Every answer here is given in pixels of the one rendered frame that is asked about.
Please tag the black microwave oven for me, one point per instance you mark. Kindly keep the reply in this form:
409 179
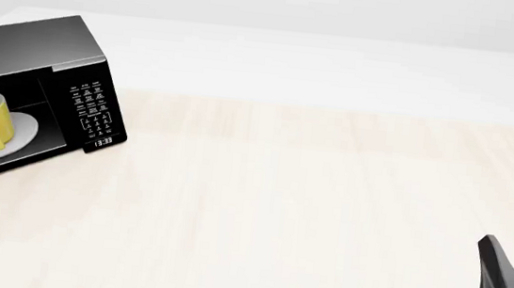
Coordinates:
25 43

